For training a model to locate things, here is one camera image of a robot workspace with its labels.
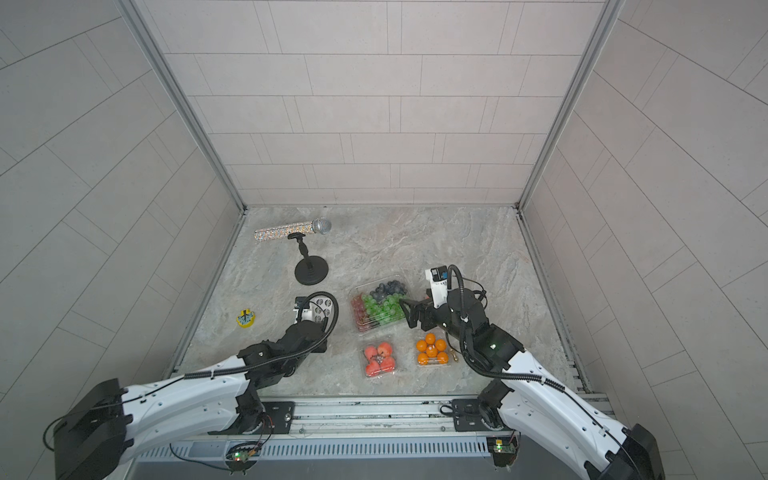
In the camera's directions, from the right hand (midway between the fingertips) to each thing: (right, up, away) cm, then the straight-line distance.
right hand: (412, 299), depth 75 cm
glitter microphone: (-25, +19, +6) cm, 32 cm away
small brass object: (+12, -16, +6) cm, 21 cm away
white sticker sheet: (-25, -5, +10) cm, 27 cm away
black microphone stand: (-32, +4, +22) cm, 39 cm away
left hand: (-23, -9, +9) cm, 26 cm away
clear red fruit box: (-8, -16, +2) cm, 18 cm away
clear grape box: (-10, -4, +10) cm, 15 cm away
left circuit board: (-37, -31, -11) cm, 50 cm away
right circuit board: (+21, -33, -7) cm, 40 cm away
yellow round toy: (-48, -8, +12) cm, 50 cm away
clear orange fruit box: (+6, -15, +5) cm, 16 cm away
